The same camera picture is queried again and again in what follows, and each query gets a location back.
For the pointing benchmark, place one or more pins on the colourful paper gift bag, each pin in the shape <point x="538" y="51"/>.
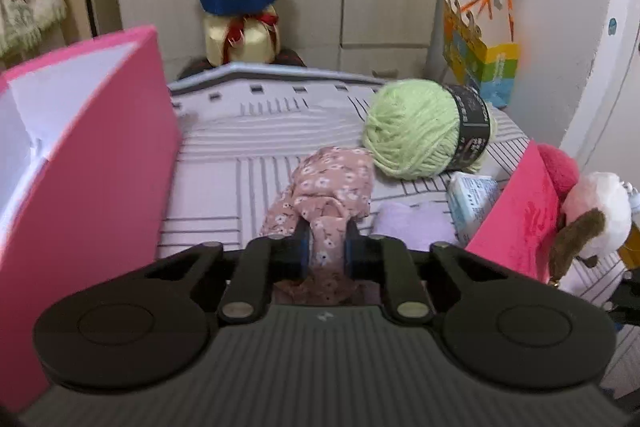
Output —
<point x="495" y="72"/>

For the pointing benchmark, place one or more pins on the pink floral cloth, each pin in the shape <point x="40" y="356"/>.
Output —
<point x="325" y="187"/>

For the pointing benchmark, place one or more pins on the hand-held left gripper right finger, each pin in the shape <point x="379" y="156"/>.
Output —
<point x="351" y="254"/>

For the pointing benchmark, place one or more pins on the green yarn ball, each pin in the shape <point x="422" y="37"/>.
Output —
<point x="410" y="127"/>

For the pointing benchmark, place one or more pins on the pink pompom plush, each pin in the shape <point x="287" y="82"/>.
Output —
<point x="557" y="172"/>

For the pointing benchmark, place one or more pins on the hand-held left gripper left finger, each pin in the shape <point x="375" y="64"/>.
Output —
<point x="302" y="249"/>

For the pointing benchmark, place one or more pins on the yellow gift box red ribbon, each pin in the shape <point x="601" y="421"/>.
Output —
<point x="250" y="42"/>

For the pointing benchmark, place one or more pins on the lilac plush toy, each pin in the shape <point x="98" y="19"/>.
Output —
<point x="410" y="222"/>

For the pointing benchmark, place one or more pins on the white tissue pack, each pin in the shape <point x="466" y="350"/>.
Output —
<point x="470" y="202"/>

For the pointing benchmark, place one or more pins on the pink cardboard box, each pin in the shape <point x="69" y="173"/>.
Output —
<point x="100" y="182"/>

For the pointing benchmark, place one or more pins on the white plush dog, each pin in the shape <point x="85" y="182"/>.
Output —
<point x="600" y="207"/>

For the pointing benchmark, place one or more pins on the dark round stool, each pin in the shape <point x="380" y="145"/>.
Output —
<point x="192" y="68"/>

